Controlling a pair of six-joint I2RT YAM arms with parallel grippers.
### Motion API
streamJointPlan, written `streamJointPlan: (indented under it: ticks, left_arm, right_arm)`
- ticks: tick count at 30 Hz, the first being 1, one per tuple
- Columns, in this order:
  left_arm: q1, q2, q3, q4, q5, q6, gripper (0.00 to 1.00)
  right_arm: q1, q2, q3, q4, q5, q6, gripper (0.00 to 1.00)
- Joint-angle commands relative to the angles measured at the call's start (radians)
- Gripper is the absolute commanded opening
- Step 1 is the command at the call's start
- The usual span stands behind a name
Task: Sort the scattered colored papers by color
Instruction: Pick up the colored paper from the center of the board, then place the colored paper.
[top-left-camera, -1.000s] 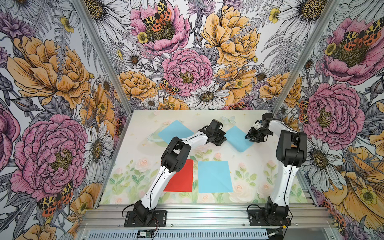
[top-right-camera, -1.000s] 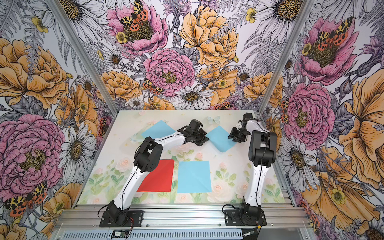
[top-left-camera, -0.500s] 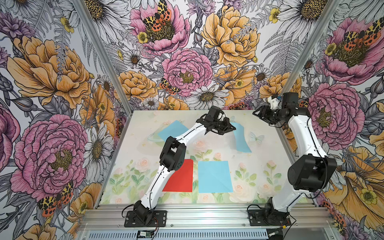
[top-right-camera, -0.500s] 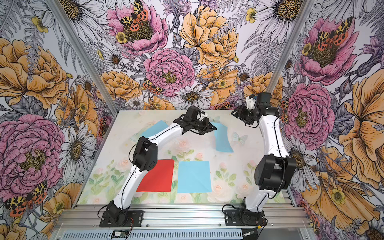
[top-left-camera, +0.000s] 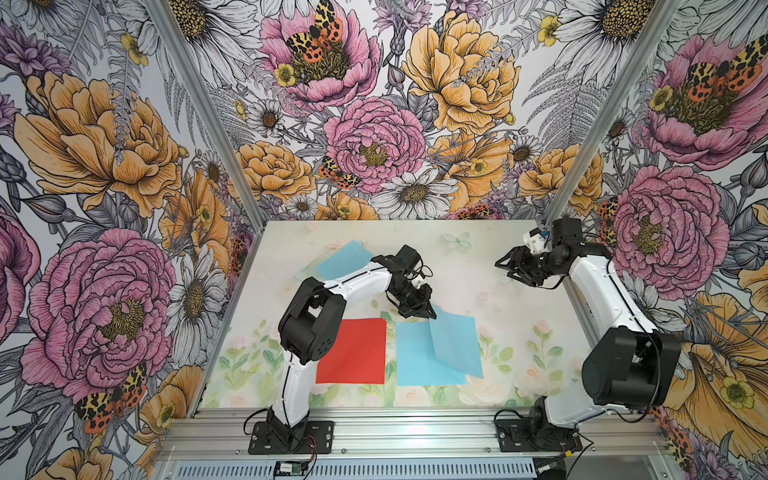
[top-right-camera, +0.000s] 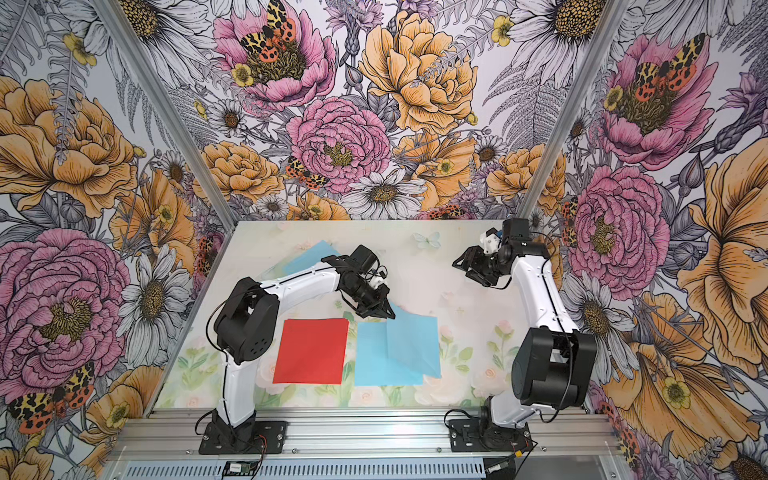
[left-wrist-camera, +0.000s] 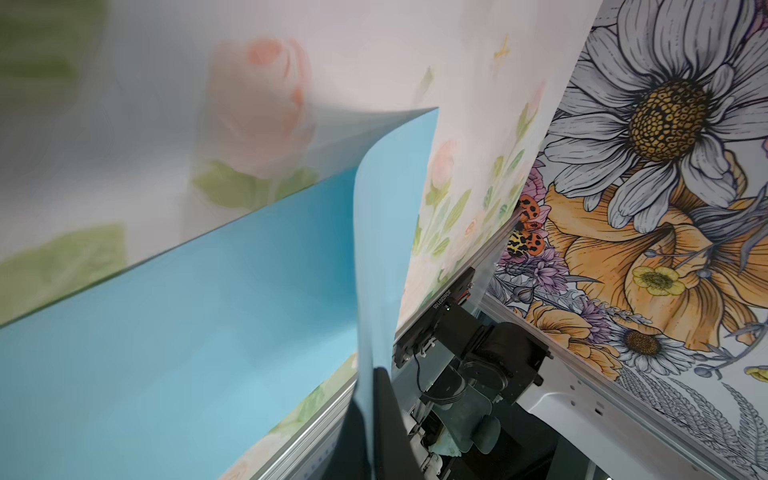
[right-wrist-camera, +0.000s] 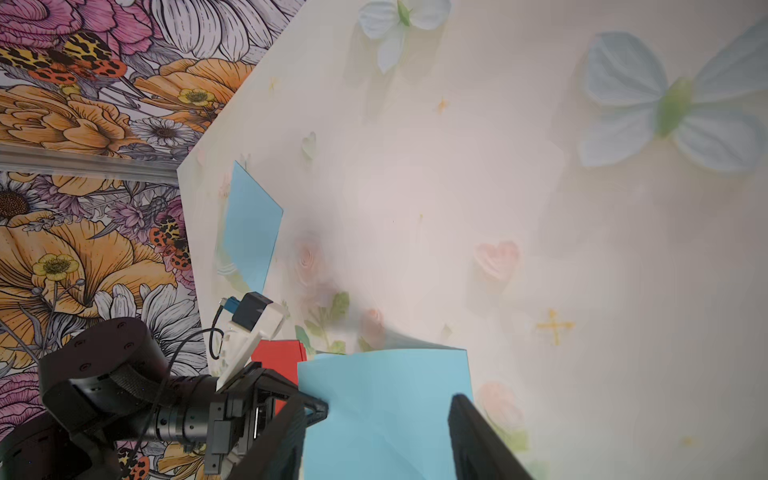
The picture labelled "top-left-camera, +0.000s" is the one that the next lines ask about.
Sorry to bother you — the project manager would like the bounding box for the small green circuit board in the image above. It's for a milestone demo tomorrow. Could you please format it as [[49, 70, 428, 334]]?
[[272, 461, 310, 479]]

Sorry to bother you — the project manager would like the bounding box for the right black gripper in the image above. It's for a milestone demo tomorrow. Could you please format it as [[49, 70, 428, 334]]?
[[493, 245, 565, 288]]

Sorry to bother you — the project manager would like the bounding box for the right aluminium frame post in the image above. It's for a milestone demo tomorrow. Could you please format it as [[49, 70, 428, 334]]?
[[536, 0, 680, 230]]

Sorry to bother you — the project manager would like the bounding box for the aluminium frame post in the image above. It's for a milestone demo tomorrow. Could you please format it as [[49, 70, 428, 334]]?
[[536, 0, 680, 230], [147, 1, 267, 234]]

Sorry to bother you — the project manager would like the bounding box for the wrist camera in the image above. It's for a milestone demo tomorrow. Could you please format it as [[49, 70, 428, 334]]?
[[371, 245, 427, 280], [523, 217, 583, 254]]

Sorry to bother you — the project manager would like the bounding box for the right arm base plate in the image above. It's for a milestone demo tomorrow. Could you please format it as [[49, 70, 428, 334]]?
[[494, 418, 583, 455]]

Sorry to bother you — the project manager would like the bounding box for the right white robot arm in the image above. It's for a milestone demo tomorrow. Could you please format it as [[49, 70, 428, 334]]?
[[495, 218, 681, 451]]

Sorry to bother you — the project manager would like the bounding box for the light blue paper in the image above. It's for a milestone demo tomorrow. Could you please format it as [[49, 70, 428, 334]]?
[[316, 241, 374, 280], [396, 322, 466, 387], [429, 308, 484, 379]]

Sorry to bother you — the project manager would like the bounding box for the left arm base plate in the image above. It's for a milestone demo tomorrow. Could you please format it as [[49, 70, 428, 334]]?
[[248, 421, 335, 455]]

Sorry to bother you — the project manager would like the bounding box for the red paper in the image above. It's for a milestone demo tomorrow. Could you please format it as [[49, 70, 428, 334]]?
[[316, 318, 387, 385]]

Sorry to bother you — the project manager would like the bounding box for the aluminium front rail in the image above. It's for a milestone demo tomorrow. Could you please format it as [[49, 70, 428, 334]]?
[[159, 407, 668, 461]]

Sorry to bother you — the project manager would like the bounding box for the left aluminium frame post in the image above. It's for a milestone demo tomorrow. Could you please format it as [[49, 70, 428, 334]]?
[[147, 1, 267, 234]]

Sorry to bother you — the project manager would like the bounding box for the perforated metal front panel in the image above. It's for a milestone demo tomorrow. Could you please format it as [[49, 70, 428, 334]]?
[[170, 457, 537, 479]]

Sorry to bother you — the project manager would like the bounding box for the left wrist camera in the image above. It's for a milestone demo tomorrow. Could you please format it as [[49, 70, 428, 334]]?
[[371, 245, 427, 280]]

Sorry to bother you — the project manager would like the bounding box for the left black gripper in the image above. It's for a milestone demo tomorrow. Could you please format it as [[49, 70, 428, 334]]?
[[387, 278, 435, 321]]

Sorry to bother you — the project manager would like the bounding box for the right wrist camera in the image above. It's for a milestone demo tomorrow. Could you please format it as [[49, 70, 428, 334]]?
[[523, 217, 583, 254]]

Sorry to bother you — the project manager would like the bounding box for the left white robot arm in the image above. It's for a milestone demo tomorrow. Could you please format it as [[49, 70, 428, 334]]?
[[266, 245, 437, 453]]

